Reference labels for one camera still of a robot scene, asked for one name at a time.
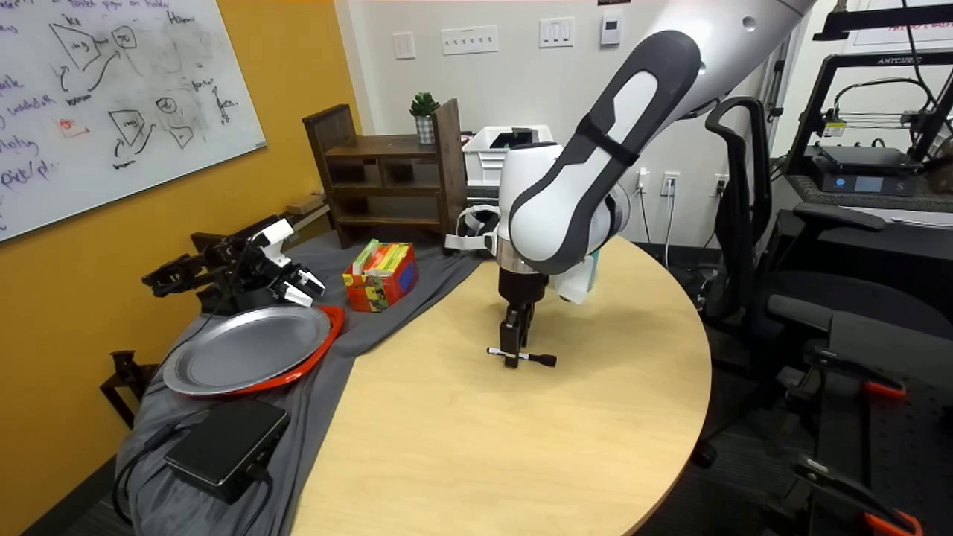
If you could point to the red box with coloured blocks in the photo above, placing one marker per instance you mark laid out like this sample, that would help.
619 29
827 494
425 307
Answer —
381 276

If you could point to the white printer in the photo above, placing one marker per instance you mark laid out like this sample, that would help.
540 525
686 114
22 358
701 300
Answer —
489 147

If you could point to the red plate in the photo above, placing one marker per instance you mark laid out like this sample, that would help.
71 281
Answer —
312 361

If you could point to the grey metal plate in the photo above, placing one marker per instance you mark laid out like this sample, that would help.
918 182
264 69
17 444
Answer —
242 351

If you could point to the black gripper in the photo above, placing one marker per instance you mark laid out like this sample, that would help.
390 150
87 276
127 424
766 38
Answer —
522 294

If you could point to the grey table cloth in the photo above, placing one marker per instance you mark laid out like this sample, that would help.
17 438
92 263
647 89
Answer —
156 503

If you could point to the black office chair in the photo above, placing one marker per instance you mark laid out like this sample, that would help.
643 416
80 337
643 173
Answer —
823 330

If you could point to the black flat box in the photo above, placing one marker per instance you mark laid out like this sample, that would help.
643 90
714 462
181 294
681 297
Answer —
230 449

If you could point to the small green potted plant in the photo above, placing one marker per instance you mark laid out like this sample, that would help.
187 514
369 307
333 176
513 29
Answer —
425 117

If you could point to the white VR headset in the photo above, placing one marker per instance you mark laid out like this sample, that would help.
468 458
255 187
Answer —
474 232

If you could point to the dark wooden shelf unit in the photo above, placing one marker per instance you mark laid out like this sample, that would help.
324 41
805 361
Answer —
390 187

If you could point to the black and white spare gripper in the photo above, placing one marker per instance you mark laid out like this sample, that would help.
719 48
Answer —
241 272

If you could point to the whiteboard with writing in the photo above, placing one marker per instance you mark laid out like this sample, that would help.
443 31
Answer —
105 101

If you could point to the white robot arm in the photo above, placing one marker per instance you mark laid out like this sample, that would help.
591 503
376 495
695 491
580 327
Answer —
564 203

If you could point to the black and white marker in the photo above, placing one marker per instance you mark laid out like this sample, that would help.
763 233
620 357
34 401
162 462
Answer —
532 358

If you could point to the black 3D printer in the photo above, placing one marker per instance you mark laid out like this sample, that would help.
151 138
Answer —
878 121

